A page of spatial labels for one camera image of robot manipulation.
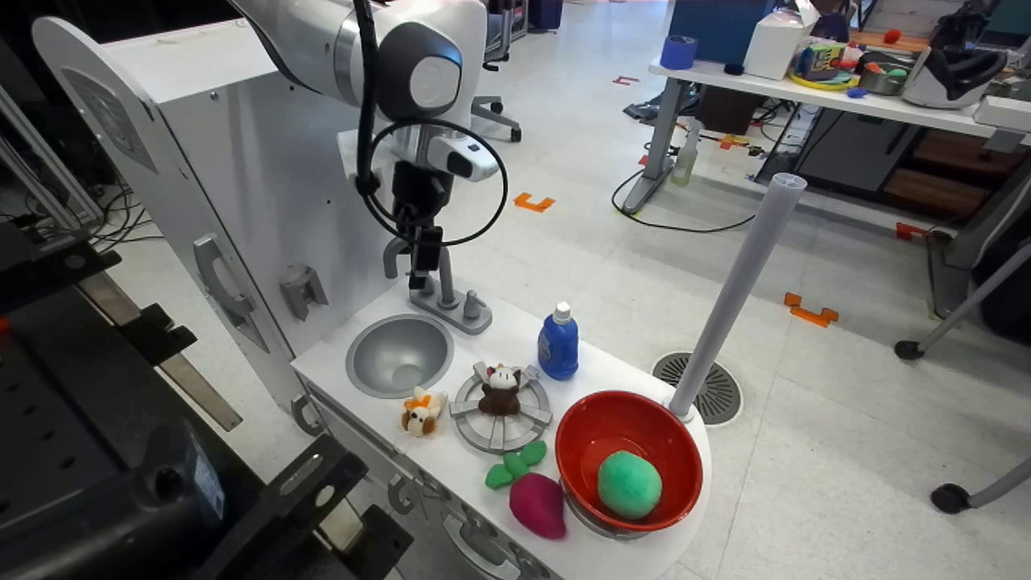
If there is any black white appliance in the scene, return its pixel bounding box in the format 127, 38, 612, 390
899, 10, 1012, 108

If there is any white work table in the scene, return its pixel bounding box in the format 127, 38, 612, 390
614, 52, 1031, 218

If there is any grey toy faucet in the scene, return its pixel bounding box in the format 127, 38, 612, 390
379, 234, 497, 337

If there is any grey chair leg with caster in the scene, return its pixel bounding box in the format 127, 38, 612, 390
892, 240, 1031, 364
927, 454, 1031, 516

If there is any blue cup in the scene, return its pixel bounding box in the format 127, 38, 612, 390
658, 33, 702, 73

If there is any blue bottle white cap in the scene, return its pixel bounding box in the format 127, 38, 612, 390
534, 299, 584, 382

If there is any white toy kitchen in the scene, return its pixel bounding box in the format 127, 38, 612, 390
28, 10, 716, 580

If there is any round floor drain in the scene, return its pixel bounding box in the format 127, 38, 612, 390
650, 352, 745, 429

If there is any brown mouse plush toy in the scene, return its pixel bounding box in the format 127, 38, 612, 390
471, 361, 527, 418

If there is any green ball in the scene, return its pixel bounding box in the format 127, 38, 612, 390
595, 447, 666, 524

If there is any grey toy sink bowl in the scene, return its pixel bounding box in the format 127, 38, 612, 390
346, 311, 456, 402

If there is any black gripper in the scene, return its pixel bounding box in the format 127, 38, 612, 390
388, 159, 454, 294

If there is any orange white plush toy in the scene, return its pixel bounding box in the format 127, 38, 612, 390
401, 387, 449, 437

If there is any grey pole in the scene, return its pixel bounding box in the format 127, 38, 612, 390
666, 171, 813, 421

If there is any black floor cable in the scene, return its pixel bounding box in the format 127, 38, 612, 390
608, 164, 759, 240

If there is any red bowl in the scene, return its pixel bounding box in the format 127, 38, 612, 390
551, 390, 708, 537

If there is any white box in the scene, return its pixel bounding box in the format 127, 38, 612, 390
740, 5, 816, 79

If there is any colourful toy pile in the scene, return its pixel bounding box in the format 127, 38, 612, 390
785, 42, 862, 95

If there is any grey toy stove burner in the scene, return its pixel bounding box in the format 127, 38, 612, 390
449, 361, 556, 454

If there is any pink radish plush toy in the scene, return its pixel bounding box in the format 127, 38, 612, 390
483, 437, 571, 546

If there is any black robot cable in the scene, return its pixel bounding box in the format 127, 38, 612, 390
352, 0, 508, 250

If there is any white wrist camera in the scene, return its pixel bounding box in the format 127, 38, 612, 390
412, 122, 503, 186

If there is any office chair base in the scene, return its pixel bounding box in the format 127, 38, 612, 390
471, 95, 527, 145

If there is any black equipment frame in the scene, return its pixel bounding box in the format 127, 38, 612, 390
0, 29, 417, 580

